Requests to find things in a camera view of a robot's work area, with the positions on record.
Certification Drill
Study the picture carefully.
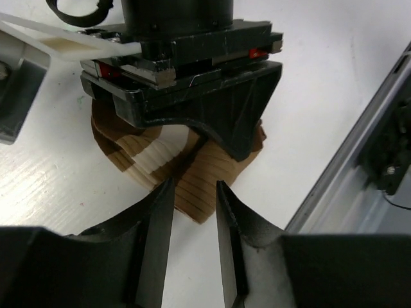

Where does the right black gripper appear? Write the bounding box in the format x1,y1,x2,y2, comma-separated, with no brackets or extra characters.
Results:
79,1,283,161

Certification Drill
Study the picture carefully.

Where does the aluminium front rail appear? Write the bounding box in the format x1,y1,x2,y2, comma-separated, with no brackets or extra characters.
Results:
285,47,410,234

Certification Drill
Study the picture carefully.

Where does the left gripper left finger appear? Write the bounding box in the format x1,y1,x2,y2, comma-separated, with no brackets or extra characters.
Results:
1,179,175,307

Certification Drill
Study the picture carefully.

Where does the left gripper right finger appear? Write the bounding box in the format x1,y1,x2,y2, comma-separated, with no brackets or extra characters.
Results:
216,181,410,307

